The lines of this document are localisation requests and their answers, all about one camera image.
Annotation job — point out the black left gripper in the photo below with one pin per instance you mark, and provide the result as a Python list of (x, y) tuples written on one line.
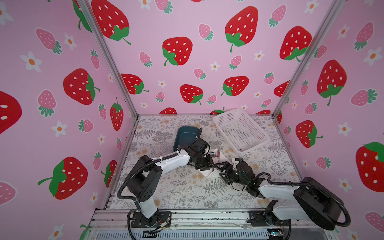
[(209, 164)]

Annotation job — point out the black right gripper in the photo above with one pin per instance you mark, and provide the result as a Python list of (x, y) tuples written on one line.
[(230, 167)]

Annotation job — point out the white paper napkin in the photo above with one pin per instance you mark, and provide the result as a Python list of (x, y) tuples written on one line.
[(216, 161)]

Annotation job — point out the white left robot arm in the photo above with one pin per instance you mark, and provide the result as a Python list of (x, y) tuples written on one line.
[(143, 179)]

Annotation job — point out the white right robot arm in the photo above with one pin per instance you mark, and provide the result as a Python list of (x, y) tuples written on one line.
[(306, 200)]

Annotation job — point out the white perforated plastic basket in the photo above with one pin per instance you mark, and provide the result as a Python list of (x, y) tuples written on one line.
[(241, 132)]

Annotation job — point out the teal plastic tray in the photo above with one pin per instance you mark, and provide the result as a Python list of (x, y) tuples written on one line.
[(185, 136)]

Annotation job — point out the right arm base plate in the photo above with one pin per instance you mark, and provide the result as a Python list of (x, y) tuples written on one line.
[(263, 219)]

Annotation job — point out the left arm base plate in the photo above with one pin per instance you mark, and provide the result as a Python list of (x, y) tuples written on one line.
[(160, 219)]

